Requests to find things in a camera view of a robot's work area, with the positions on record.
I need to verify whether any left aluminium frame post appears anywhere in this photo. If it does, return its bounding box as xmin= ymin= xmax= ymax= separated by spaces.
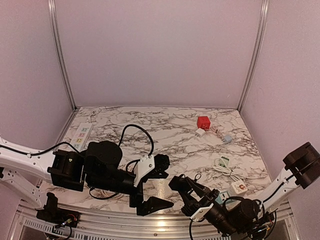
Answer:
xmin=48 ymin=0 xmax=77 ymax=112

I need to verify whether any light blue plug adapter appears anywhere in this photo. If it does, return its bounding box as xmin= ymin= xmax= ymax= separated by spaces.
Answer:
xmin=222 ymin=135 xmax=233 ymax=144

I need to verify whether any red cube socket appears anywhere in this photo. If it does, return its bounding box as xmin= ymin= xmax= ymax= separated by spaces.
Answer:
xmin=196 ymin=116 xmax=211 ymax=131

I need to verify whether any white multicolour power strip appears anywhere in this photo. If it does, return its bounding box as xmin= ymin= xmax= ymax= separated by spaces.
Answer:
xmin=70 ymin=123 xmax=93 ymax=152

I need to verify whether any right aluminium frame post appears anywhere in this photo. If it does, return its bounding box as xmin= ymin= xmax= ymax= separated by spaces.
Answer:
xmin=237 ymin=0 xmax=270 ymax=113

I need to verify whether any white strip cable plug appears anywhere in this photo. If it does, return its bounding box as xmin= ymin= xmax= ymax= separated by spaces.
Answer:
xmin=85 ymin=110 xmax=97 ymax=124

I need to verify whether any small white charger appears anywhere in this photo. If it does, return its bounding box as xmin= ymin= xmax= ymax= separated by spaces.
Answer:
xmin=195 ymin=128 xmax=206 ymax=138

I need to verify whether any aluminium frame post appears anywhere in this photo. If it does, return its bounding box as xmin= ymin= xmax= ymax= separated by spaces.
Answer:
xmin=237 ymin=0 xmax=270 ymax=113
xmin=48 ymin=0 xmax=77 ymax=112

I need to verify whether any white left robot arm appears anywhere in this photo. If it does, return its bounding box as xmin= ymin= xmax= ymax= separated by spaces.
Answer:
xmin=0 ymin=140 xmax=174 ymax=216

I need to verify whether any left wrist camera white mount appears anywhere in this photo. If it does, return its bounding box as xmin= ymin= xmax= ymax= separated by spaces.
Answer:
xmin=133 ymin=155 xmax=155 ymax=187

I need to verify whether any green white plug adapter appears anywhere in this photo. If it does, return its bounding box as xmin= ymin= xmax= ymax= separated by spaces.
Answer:
xmin=217 ymin=156 xmax=230 ymax=168

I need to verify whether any black power adapter with cable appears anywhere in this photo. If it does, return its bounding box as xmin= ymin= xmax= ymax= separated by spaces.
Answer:
xmin=176 ymin=173 xmax=202 ymax=192

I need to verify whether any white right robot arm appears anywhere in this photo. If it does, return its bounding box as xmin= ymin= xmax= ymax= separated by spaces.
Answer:
xmin=169 ymin=142 xmax=320 ymax=240

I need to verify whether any white power strip cable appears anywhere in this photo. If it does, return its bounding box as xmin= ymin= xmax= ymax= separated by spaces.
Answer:
xmin=212 ymin=162 xmax=247 ymax=182

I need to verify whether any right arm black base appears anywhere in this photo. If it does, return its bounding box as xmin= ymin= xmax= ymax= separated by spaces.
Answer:
xmin=236 ymin=211 xmax=275 ymax=235

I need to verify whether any teal power strip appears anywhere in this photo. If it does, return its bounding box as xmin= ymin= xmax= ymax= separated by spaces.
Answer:
xmin=215 ymin=190 xmax=230 ymax=205

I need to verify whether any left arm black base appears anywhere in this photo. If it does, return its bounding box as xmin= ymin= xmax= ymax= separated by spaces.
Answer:
xmin=36 ymin=192 xmax=80 ymax=228

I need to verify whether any aluminium front rail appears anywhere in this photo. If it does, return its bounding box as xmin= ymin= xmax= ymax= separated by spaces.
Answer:
xmin=14 ymin=203 xmax=295 ymax=240

